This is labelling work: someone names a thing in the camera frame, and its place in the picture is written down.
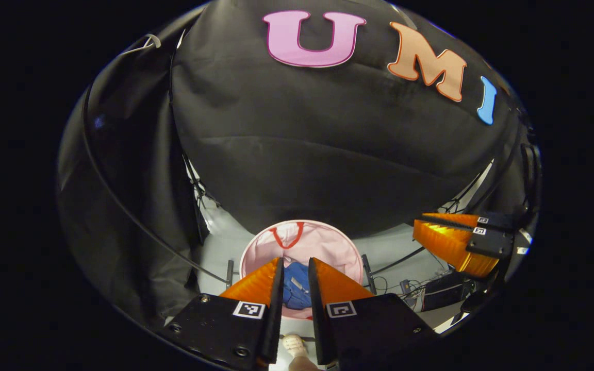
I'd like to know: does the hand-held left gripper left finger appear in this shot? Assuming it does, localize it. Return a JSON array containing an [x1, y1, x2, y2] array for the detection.
[[159, 257, 285, 371]]

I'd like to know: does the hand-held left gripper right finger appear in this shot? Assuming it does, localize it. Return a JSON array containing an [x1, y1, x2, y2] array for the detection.
[[307, 257, 440, 367]]

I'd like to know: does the blue corduroy jacket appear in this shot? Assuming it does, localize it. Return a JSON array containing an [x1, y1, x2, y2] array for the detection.
[[283, 260, 312, 311]]

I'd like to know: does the pink laundry hamper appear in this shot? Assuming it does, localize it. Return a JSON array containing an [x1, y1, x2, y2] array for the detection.
[[239, 220, 365, 320]]

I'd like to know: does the black clothes rack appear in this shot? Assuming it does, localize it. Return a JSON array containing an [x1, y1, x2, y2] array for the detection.
[[83, 77, 527, 295]]

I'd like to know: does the white plastic hanger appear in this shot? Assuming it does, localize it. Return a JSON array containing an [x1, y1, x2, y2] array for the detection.
[[122, 33, 162, 56]]

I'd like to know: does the white shoe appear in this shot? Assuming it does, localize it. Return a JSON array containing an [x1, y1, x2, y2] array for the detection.
[[283, 334, 309, 359]]

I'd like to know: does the black electronic box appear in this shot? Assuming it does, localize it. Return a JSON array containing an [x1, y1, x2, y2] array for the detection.
[[423, 272, 469, 311]]

